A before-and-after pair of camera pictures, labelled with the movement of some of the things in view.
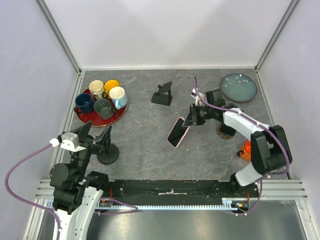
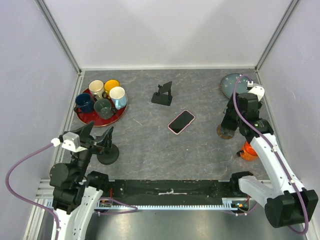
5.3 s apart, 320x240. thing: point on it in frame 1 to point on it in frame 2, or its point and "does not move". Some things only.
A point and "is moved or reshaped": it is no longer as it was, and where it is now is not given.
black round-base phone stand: (109, 155) does not move
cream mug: (97, 87) does not move
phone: (178, 133) is moved or reshaped
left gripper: (83, 132) does not move
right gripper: (192, 119) to (228, 107)
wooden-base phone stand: (225, 132) does not move
